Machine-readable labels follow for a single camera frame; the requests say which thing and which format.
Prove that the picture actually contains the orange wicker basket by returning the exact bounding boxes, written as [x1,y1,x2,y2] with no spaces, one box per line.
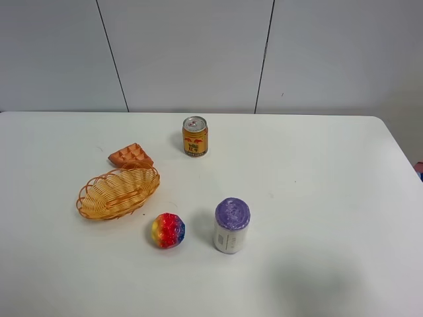
[75,162,160,221]

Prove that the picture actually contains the red object at table edge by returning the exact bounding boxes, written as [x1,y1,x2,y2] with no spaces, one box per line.
[414,162,423,180]

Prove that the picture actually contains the gold energy drink can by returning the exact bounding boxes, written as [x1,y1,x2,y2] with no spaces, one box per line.
[182,116,208,157]

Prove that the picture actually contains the rainbow coloured ball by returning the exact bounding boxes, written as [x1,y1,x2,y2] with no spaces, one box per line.
[151,213,185,249]

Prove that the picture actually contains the purple garbage bag roll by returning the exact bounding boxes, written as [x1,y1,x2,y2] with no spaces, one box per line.
[213,197,250,254]

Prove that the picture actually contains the orange waffle bread piece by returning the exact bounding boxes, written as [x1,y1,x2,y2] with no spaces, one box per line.
[108,143,154,168]

